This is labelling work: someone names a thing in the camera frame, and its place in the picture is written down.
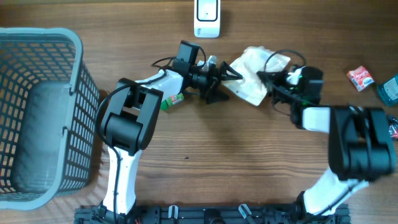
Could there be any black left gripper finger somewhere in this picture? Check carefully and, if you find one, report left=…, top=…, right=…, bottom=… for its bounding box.
left=219, top=62, right=243, bottom=81
left=205, top=85, right=229, bottom=104

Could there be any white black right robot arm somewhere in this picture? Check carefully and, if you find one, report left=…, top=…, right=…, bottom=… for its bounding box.
left=257, top=66, right=396, bottom=223

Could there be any black red snack packet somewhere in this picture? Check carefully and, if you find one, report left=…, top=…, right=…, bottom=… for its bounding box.
left=387, top=114, right=398, bottom=141

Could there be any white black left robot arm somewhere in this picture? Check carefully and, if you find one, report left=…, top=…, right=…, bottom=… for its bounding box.
left=95, top=40, right=242, bottom=223

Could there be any grey plastic basket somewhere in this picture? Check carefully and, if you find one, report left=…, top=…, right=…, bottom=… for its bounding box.
left=1, top=28, right=100, bottom=210

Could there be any green lid jar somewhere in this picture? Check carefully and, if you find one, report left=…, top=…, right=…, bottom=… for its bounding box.
left=160, top=93, right=184, bottom=111

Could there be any black mounting rail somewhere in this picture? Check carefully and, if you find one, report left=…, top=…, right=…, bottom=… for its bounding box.
left=74, top=204, right=351, bottom=224

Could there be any red white small box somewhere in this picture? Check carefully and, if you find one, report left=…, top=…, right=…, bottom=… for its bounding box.
left=347, top=66, right=374, bottom=91

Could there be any white barcode scanner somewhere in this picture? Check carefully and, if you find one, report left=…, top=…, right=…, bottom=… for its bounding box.
left=194, top=0, right=221, bottom=39

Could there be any blue mouthwash bottle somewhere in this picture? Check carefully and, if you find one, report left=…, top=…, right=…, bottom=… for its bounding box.
left=377, top=74, right=398, bottom=106

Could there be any brown snack pouch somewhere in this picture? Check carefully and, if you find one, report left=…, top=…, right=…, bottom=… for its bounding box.
left=221, top=45, right=292, bottom=107

